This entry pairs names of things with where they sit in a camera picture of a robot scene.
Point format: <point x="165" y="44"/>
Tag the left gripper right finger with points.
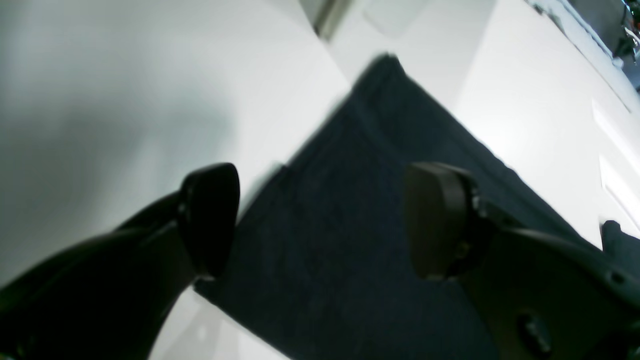
<point x="542" y="297"/>

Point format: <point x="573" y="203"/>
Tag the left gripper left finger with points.
<point x="108" y="297"/>

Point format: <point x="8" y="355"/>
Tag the black T-shirt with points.
<point x="320" y="267"/>

